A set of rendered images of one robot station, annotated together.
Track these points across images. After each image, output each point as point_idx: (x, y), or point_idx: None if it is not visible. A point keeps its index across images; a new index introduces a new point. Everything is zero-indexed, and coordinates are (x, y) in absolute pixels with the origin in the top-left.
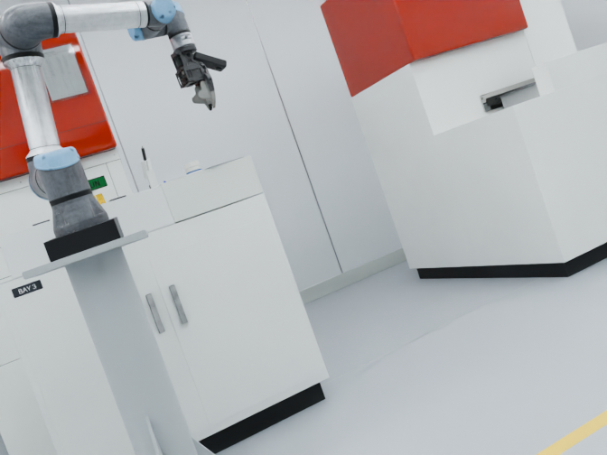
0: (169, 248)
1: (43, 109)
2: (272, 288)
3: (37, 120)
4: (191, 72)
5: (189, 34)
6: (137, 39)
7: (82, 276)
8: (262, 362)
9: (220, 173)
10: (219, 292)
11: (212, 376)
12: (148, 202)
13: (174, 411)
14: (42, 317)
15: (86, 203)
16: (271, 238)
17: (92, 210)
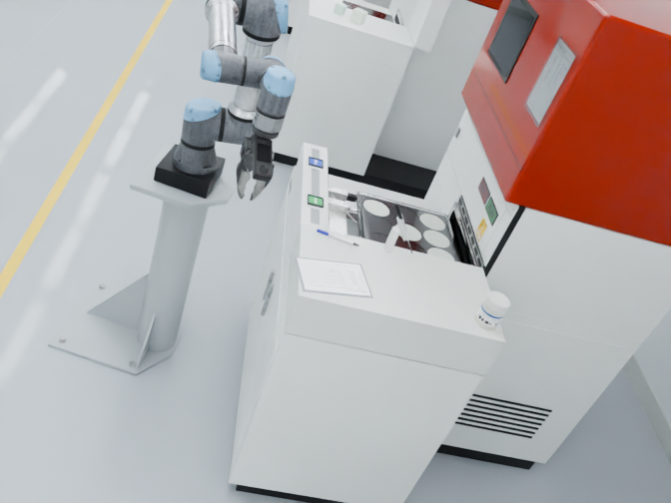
0: (283, 266)
1: None
2: (257, 386)
3: None
4: (243, 149)
5: (257, 115)
6: None
7: None
8: (244, 402)
9: (296, 273)
10: (265, 333)
11: (250, 359)
12: (297, 224)
13: (150, 289)
14: (283, 208)
15: (179, 148)
16: (269, 364)
17: (178, 155)
